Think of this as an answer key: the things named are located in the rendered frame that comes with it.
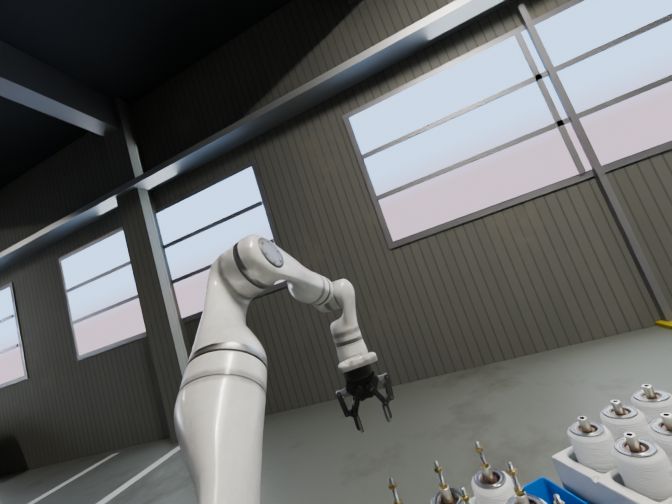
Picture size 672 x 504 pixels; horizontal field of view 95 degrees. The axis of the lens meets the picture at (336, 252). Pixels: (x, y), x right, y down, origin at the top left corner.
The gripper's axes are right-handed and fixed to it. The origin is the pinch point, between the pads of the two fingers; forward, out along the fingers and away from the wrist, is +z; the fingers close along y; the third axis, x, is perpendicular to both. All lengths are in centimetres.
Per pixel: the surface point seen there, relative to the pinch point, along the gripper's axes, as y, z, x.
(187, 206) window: 94, -162, -228
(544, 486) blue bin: -42, 38, -14
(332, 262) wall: -22, -60, -179
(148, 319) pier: 158, -66, -239
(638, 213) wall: -213, -22, -96
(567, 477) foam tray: -46, 34, -8
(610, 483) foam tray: -48, 30, 4
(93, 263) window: 222, -149, -284
